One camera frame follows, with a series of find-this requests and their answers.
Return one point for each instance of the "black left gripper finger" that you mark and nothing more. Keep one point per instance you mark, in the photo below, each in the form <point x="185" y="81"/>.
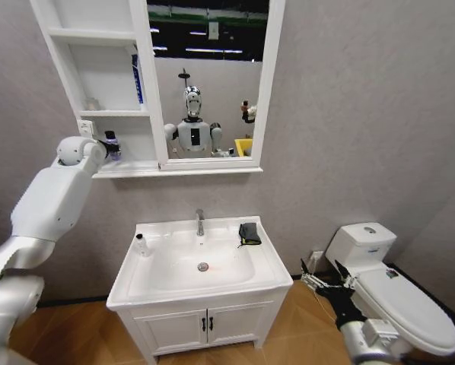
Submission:
<point x="112" y="145"/>

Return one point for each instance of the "small clear jar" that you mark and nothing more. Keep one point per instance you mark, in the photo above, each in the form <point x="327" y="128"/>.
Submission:
<point x="91" y="103"/>

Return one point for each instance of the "white wall cabinet with shelves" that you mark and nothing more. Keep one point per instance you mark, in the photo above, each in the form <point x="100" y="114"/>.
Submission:
<point x="98" y="87"/>

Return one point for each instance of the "white ceramic washbasin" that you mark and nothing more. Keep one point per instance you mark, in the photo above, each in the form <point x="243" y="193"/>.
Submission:
<point x="197" y="262"/>

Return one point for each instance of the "white bottle black cap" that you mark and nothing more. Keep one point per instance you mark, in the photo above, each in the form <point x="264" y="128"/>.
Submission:
<point x="141" y="246"/>

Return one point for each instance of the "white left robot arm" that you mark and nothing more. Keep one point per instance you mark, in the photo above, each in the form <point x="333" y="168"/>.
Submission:
<point x="48" y="205"/>

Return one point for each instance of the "white wall socket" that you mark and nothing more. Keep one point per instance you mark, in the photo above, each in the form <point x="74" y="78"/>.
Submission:
<point x="86" y="127"/>

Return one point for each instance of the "white vanity cabinet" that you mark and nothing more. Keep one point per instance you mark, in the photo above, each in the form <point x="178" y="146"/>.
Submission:
<point x="201" y="327"/>

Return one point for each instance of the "clear purple bottle black cap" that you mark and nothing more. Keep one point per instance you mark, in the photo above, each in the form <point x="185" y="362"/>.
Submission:
<point x="114" y="152"/>

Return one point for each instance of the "grey folded towel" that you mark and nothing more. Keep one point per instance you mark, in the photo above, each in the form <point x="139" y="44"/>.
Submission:
<point x="250" y="233"/>

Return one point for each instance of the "chrome faucet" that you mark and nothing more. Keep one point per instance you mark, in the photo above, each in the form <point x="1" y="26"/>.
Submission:
<point x="200" y="222"/>

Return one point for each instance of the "chrome sink drain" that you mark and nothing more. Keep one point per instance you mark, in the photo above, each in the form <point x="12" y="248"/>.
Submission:
<point x="202" y="266"/>

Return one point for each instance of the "blue tube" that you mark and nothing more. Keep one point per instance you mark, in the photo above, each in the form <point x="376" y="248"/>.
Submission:
<point x="137" y="80"/>

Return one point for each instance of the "white framed mirror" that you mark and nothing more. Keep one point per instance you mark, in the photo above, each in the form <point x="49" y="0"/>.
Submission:
<point x="208" y="83"/>

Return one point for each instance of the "white ceramic toilet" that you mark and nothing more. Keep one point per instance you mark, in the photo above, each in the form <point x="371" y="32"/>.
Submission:
<point x="387" y="289"/>

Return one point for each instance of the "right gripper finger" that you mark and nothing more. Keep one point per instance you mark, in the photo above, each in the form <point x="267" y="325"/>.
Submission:
<point x="308" y="274"/>
<point x="344" y="274"/>

